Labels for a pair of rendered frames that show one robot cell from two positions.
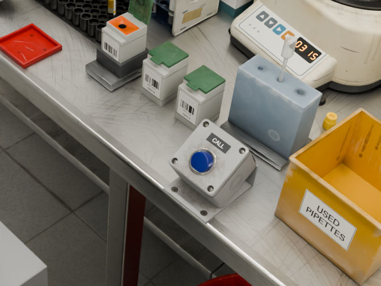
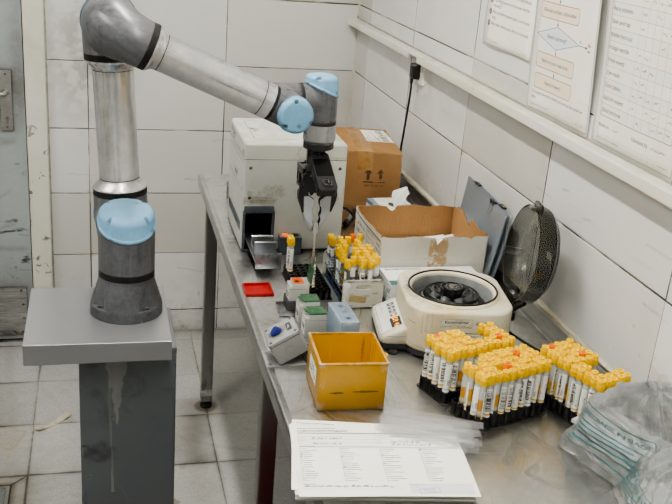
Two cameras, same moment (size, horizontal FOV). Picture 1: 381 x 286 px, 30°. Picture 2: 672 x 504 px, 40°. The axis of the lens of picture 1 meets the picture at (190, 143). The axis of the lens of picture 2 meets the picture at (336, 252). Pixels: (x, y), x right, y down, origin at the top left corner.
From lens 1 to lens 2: 1.36 m
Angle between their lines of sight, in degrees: 39
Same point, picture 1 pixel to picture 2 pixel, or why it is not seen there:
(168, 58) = (307, 298)
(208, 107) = (313, 326)
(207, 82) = (315, 311)
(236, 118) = not seen: hidden behind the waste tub
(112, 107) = (272, 321)
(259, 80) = (332, 309)
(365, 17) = (426, 304)
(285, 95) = (338, 316)
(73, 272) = not seen: outside the picture
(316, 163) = (336, 353)
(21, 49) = (252, 290)
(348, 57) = (411, 326)
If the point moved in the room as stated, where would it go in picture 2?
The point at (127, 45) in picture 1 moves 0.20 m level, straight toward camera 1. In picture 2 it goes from (294, 290) to (241, 319)
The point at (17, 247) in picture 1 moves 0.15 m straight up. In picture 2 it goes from (166, 332) to (167, 265)
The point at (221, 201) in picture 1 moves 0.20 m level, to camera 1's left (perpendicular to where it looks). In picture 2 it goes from (278, 357) to (210, 325)
